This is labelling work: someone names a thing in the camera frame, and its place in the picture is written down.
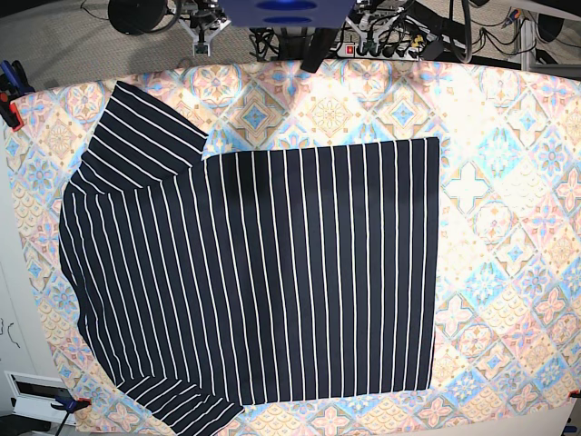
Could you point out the navy white striped T-shirt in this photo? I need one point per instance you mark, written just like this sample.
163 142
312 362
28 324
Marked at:
207 284

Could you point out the white power strip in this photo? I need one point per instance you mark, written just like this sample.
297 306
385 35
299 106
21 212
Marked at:
403 50

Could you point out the black round stool base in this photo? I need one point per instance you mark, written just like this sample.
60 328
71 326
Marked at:
136 17

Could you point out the patterned floral tablecloth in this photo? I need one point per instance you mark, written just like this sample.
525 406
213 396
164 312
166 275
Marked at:
508 297

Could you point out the blue orange clamp lower left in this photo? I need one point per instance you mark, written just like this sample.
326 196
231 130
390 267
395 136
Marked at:
69 405

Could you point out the blue orange clamp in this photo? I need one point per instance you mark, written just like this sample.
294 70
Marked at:
14 84
69 405

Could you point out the blue orange clamp upper left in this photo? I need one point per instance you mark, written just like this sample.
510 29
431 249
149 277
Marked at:
14 84

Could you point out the black mounting post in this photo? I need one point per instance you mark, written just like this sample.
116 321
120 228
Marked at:
320 45

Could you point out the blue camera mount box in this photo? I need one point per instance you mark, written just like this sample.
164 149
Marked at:
301 13

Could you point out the white wall vent box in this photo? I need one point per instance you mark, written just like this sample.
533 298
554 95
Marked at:
34 396

